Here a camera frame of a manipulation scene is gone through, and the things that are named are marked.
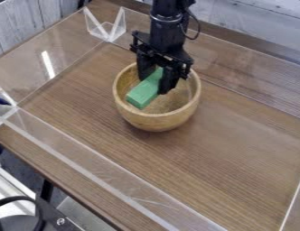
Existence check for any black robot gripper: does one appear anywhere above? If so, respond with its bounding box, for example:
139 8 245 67
131 14 194 95

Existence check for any green rectangular block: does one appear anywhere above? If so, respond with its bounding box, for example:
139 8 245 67
126 68 163 110

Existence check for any brown wooden bowl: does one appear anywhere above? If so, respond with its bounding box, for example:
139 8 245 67
112 62 202 132

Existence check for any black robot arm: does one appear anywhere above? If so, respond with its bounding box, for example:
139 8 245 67
131 0 198 95

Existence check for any blue object at edge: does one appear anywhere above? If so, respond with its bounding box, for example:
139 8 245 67
0 98 10 105

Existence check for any black metal table leg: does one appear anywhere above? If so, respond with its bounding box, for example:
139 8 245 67
40 180 54 202

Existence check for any clear acrylic corner bracket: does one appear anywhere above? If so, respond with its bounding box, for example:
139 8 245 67
82 7 126 42

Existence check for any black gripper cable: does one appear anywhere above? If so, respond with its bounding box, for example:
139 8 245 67
181 10 201 41

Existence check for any clear acrylic tray wall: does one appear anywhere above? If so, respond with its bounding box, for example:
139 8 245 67
0 1 300 231

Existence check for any grey metal bracket with screw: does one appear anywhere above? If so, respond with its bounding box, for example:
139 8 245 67
36 198 83 231

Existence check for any black cable loop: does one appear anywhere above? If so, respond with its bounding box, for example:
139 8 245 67
0 196 46 231

